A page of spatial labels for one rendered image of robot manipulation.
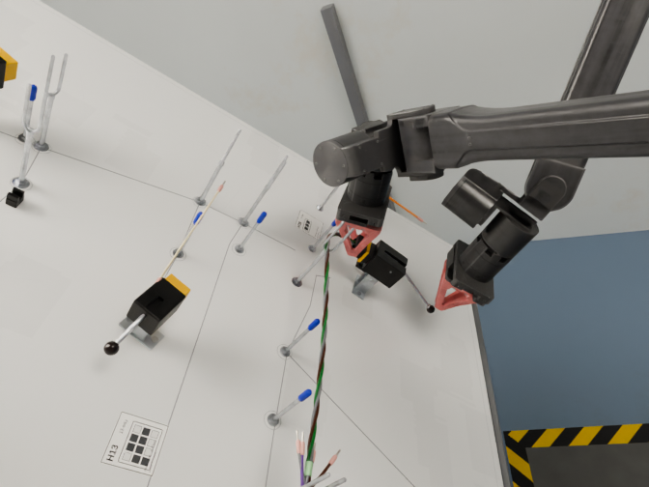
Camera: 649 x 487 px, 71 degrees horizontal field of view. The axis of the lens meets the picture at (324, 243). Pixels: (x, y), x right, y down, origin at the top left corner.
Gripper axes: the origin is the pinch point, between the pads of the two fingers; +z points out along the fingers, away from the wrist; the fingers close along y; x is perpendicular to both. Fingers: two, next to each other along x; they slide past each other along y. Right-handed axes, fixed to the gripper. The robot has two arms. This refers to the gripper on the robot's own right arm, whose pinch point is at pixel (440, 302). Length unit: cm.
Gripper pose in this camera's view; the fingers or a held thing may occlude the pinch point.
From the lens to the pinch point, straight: 77.3
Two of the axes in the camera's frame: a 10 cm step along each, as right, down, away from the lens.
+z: -4.0, 6.7, 6.3
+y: -2.6, 5.7, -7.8
